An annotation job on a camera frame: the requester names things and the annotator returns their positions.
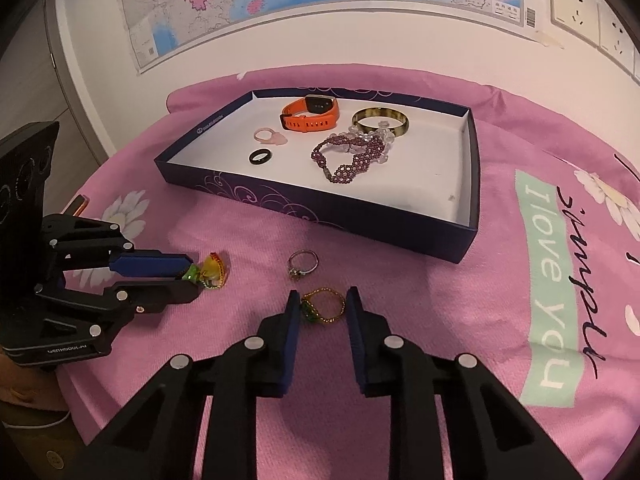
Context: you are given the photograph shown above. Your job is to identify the green and orange ring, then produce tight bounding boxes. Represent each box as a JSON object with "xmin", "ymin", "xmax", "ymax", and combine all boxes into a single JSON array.
[{"xmin": 182, "ymin": 250, "xmax": 232, "ymax": 291}]

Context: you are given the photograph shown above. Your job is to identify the silver ring with stone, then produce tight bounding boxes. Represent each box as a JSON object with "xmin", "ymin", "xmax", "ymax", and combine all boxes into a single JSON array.
[{"xmin": 286, "ymin": 248, "xmax": 320, "ymax": 281}]

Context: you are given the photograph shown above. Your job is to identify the pink beaded ring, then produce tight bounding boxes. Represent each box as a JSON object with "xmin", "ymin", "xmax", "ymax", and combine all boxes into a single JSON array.
[{"xmin": 252, "ymin": 126, "xmax": 291, "ymax": 148}]

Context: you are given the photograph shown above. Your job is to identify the purple beaded bracelet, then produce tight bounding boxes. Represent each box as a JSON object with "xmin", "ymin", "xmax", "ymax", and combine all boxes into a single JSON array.
[{"xmin": 309, "ymin": 130, "xmax": 388, "ymax": 184}]

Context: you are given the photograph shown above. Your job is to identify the clear crystal bead bracelet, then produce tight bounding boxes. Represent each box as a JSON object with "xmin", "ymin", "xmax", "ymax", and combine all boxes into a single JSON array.
[{"xmin": 344, "ymin": 120, "xmax": 402, "ymax": 165}]

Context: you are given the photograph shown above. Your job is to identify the left hand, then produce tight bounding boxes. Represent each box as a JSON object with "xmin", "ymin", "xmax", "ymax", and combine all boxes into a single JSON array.
[{"xmin": 0, "ymin": 353, "xmax": 67, "ymax": 412}]

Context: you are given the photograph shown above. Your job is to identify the orange-edged dark phone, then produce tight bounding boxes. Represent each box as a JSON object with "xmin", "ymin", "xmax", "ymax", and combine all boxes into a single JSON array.
[{"xmin": 63, "ymin": 195, "xmax": 89, "ymax": 216}]

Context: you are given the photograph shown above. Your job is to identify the pink floral bed sheet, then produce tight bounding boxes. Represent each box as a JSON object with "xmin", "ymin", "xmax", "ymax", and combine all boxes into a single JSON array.
[{"xmin": 58, "ymin": 65, "xmax": 639, "ymax": 479}]

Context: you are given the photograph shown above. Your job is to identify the grey wardrobe door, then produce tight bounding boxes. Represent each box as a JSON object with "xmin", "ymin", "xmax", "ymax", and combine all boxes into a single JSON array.
[{"xmin": 1, "ymin": 0, "xmax": 107, "ymax": 214}]

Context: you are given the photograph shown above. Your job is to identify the orange smart watch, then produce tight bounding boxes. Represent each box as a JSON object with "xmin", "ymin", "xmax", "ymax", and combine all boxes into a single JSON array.
[{"xmin": 280, "ymin": 94, "xmax": 340, "ymax": 133}]

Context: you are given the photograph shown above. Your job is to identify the yellow tortoiseshell bangle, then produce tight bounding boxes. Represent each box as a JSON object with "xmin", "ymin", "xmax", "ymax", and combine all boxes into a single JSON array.
[{"xmin": 352, "ymin": 106, "xmax": 410, "ymax": 138}]

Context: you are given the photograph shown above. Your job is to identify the navy shallow cardboard box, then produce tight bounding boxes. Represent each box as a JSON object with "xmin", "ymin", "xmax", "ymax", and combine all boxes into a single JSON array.
[{"xmin": 155, "ymin": 88, "xmax": 480, "ymax": 263}]

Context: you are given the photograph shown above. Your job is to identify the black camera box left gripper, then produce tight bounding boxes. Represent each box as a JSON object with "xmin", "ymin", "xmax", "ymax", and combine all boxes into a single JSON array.
[{"xmin": 1, "ymin": 122, "xmax": 60, "ymax": 259}]

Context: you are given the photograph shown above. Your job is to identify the white wall socket panel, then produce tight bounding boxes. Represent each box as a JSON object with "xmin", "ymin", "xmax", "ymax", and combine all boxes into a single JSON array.
[{"xmin": 550, "ymin": 0, "xmax": 600, "ymax": 47}]

